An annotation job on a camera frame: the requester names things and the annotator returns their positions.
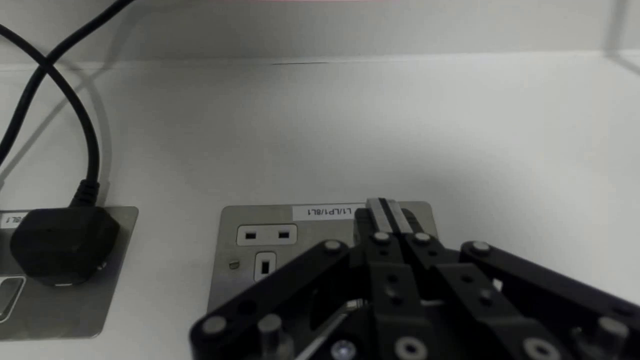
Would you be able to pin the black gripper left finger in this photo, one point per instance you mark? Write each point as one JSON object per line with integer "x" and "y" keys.
{"x": 383, "y": 281}

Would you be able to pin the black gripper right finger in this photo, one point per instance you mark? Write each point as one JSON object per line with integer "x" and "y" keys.
{"x": 466, "y": 286}

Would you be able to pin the white socket label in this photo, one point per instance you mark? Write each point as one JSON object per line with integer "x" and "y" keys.
{"x": 12, "y": 221}
{"x": 326, "y": 213}

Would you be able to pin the black power plug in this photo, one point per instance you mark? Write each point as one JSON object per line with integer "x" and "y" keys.
{"x": 61, "y": 247}

